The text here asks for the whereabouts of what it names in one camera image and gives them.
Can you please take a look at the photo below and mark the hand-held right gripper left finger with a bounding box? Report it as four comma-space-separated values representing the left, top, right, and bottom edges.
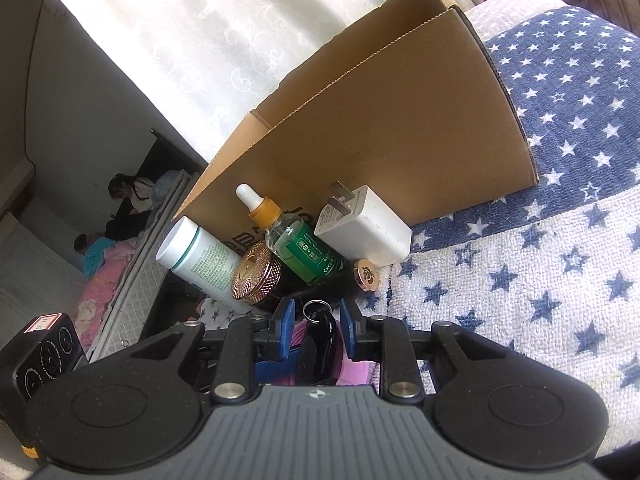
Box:
130, 298, 297, 407

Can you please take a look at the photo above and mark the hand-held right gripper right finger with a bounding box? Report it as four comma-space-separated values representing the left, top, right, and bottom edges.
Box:
341, 299, 504, 407

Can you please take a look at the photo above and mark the black car key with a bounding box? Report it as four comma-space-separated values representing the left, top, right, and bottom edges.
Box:
300, 300, 342, 386

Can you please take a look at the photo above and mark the pink plastic lid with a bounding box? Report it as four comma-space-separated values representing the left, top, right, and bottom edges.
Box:
292, 320, 381, 386

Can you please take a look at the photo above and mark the black lipstick tube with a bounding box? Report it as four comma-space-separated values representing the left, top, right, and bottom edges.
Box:
292, 258, 384, 306

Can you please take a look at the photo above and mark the dark jar with gold lid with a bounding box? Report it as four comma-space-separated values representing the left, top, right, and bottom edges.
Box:
231, 240, 302, 313

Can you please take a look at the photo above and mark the green dropper bottle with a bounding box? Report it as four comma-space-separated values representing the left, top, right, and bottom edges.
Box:
236, 184, 348, 288

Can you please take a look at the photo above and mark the white wall charger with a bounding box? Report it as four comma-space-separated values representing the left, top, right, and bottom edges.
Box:
313, 180, 412, 267

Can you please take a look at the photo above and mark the white plastic bottle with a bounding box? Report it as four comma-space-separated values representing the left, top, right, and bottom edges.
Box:
156, 216, 253, 313

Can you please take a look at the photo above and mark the brown cardboard box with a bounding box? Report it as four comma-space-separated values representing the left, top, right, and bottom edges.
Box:
172, 0, 541, 271

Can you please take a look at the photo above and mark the pink blanket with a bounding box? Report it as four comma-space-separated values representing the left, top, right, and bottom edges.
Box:
72, 240, 138, 346

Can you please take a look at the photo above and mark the white mattress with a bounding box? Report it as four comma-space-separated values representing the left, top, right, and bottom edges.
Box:
85, 170, 211, 363

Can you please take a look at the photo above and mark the blue star-print blanket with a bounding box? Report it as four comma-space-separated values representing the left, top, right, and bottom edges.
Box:
190, 0, 640, 461

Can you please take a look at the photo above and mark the dark bed headboard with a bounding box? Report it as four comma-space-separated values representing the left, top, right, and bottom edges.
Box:
136, 130, 208, 196

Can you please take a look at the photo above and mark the white patterned curtain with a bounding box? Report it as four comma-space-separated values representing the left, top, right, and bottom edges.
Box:
25, 0, 481, 171

